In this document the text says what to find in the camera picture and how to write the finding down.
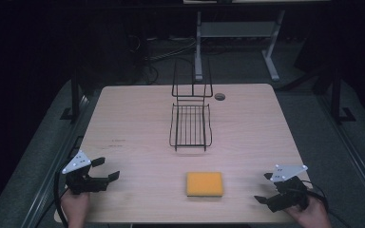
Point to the grey metal desk frame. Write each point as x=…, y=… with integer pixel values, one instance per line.
x=237, y=30

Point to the black metal stand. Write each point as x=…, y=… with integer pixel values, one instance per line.
x=75, y=95
x=336, y=95

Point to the person's right hand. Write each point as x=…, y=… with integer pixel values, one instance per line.
x=312, y=217

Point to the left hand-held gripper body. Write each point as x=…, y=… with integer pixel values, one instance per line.
x=81, y=184

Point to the yellow sponge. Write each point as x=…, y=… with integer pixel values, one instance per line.
x=204, y=184

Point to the person's left hand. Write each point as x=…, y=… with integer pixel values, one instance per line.
x=75, y=207

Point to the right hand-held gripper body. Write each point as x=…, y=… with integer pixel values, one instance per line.
x=290, y=196

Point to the grey metal rail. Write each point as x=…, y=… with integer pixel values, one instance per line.
x=49, y=183
x=355, y=152

